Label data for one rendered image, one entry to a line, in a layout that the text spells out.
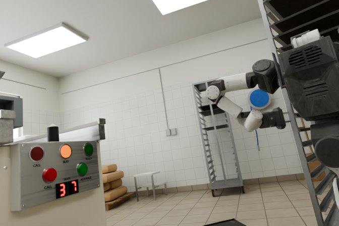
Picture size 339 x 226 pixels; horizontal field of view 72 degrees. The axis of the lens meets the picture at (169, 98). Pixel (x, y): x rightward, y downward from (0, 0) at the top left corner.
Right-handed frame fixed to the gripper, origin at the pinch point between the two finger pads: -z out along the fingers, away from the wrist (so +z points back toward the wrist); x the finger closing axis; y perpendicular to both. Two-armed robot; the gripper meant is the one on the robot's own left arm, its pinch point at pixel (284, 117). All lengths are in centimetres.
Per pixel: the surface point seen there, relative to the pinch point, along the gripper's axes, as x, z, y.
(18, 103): 29, 142, 36
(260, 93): 68, -185, 221
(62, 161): -7, 114, -39
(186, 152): -14, -69, 327
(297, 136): -11.8, -11.6, 5.3
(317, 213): -55, -11, 6
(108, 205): -78, 84, 321
